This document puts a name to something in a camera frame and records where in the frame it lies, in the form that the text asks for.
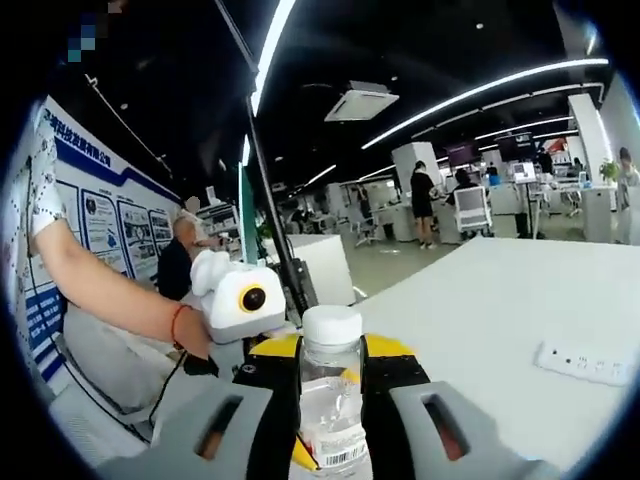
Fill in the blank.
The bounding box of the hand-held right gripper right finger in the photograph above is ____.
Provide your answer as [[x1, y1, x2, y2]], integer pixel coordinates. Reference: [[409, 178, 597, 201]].
[[359, 335, 559, 480]]

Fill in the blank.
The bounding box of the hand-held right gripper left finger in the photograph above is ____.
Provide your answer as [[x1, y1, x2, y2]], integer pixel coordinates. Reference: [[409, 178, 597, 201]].
[[99, 334, 305, 480]]

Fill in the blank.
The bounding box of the clear water bottle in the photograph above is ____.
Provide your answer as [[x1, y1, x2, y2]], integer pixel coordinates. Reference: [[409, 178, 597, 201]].
[[296, 305, 372, 480]]

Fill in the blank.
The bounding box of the person's left hand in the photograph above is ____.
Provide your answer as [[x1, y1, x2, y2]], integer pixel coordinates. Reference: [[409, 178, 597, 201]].
[[173, 308, 215, 360]]

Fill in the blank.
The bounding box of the black stand pole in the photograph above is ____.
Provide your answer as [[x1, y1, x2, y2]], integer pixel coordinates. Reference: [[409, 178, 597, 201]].
[[214, 0, 315, 321]]

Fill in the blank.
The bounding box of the grey mesh chair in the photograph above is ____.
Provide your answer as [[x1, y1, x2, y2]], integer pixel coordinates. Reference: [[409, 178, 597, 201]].
[[62, 304, 176, 416]]

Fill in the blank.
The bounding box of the white table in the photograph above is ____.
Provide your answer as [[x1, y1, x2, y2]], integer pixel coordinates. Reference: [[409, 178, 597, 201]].
[[349, 235, 640, 474]]

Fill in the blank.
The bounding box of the white power strip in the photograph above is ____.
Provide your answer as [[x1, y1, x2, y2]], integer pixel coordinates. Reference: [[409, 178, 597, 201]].
[[532, 339, 635, 388]]

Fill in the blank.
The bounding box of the white office chair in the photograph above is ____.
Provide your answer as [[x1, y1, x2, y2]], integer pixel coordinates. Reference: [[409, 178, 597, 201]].
[[452, 185, 494, 242]]

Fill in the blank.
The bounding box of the ceiling air conditioner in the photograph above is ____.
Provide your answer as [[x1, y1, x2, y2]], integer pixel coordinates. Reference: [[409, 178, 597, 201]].
[[323, 79, 400, 124]]

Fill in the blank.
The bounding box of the long ceiling light strip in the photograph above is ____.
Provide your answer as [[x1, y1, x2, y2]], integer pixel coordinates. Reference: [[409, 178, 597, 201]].
[[360, 58, 610, 151]]

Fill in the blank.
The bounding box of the red bracelet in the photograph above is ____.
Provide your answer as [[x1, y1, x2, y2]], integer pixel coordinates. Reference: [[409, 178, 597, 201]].
[[169, 303, 195, 351]]

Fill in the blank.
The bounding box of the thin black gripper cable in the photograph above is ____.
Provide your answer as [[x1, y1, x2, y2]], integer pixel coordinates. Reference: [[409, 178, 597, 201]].
[[148, 349, 187, 427]]

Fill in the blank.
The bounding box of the purple wall screen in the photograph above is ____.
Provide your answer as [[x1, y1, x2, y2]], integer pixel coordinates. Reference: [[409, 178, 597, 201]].
[[446, 142, 481, 169]]

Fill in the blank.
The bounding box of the dark wall screen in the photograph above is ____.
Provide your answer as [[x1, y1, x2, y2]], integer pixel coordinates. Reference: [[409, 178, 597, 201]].
[[494, 132, 537, 162]]

